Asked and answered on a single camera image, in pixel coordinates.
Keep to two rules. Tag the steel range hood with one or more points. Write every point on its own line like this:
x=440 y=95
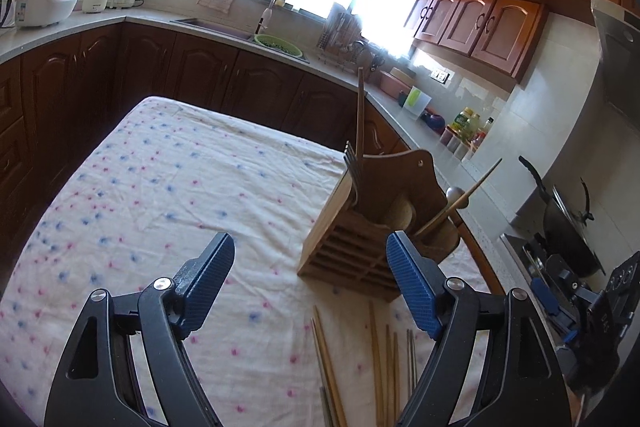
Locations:
x=620 y=57

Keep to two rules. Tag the green colander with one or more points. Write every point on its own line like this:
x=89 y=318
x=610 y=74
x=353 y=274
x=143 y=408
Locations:
x=279 y=44

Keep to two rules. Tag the pink lidded container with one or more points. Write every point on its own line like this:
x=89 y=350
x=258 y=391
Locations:
x=395 y=82

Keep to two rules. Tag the floral tablecloth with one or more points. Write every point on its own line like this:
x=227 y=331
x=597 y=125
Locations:
x=175 y=207

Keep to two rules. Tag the bottles of condiments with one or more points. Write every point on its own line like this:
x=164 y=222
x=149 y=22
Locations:
x=465 y=122

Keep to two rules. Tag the metal fork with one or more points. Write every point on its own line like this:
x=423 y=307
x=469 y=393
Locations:
x=356 y=177

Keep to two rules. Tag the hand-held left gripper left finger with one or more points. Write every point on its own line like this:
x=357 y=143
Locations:
x=210 y=277

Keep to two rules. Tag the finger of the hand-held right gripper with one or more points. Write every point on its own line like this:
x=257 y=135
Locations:
x=572 y=337
x=542 y=297

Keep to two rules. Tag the white wall outlet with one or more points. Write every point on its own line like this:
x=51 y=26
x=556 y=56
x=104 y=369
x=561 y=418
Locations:
x=441 y=76

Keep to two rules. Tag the dish drying rack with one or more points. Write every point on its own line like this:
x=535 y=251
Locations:
x=345 y=37

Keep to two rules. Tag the grey kitchen countertop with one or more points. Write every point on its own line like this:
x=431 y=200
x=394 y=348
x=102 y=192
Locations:
x=50 y=34

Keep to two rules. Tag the white and red rice cooker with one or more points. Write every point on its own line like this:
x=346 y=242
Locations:
x=47 y=2

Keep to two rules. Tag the blue and red container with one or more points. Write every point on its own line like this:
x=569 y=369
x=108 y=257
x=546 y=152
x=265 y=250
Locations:
x=435 y=123

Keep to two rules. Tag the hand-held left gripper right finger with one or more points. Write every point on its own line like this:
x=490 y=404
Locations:
x=410 y=282

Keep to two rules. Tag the wooden spoon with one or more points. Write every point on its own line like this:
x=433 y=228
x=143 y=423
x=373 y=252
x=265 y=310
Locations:
x=401 y=214

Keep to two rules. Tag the kitchen sink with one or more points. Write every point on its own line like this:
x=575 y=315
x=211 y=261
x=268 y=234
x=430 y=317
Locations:
x=215 y=27

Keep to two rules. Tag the metal spoon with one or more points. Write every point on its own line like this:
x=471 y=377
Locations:
x=455 y=194

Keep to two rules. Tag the black wok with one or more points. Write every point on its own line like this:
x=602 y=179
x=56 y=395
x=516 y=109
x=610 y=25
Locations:
x=570 y=232

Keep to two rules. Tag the wooden utensil holder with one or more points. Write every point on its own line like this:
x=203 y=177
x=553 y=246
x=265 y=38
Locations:
x=350 y=257

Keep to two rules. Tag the wooden lower cabinets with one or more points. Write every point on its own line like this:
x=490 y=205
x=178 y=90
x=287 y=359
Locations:
x=150 y=67

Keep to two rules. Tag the kitchen faucet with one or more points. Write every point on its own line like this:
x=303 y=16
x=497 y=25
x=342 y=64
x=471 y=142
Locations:
x=265 y=14

